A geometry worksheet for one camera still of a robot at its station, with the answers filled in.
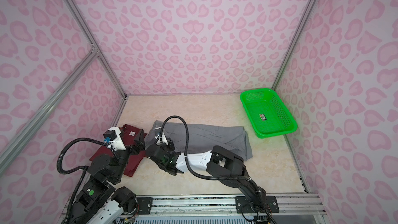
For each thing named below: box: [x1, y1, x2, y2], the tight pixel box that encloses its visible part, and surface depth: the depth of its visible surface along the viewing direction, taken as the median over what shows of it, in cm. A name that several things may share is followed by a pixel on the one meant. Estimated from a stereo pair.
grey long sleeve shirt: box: [145, 120, 253, 161], surface depth 97 cm
